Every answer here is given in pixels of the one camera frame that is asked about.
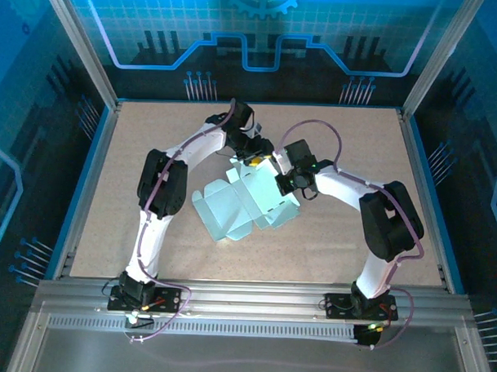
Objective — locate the blue table edge trim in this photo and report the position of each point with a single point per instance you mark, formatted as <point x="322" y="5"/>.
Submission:
<point x="436" y="200"/>
<point x="80" y="190"/>

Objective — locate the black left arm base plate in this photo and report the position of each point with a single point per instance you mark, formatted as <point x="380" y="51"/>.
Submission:
<point x="169" y="299"/>

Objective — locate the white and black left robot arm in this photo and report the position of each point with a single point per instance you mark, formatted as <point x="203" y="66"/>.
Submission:
<point x="148" y="239"/>

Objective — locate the white power connector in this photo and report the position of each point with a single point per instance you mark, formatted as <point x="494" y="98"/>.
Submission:
<point x="134" y="318"/>

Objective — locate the grey metal shelf plate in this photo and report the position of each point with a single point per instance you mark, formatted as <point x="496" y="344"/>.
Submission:
<point x="246" y="361"/>

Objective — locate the blue printed gear wall panel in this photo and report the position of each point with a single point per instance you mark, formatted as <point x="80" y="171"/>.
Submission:
<point x="156" y="27"/>

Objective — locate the aluminium frame post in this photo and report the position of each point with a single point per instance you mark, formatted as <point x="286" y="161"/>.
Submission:
<point x="439" y="58"/>
<point x="82" y="45"/>

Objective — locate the narrow aluminium side rail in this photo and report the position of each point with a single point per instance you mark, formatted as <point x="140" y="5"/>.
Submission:
<point x="91" y="188"/>
<point x="425" y="200"/>

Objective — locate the blue printed circuit wall panel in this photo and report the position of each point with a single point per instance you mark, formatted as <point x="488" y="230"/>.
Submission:
<point x="479" y="120"/>
<point x="22" y="104"/>

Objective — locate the black power connector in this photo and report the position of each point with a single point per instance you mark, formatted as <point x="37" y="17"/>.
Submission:
<point x="366" y="335"/>

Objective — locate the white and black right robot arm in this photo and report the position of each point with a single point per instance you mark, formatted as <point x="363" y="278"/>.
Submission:
<point x="346" y="187"/>

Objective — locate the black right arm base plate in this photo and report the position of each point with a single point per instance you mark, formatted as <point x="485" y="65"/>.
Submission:
<point x="336" y="305"/>

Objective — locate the light teal paper box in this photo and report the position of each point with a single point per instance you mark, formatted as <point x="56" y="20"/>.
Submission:
<point x="231" y="210"/>

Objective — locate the wide aluminium frame rail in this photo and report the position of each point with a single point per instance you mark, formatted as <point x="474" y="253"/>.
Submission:
<point x="252" y="300"/>

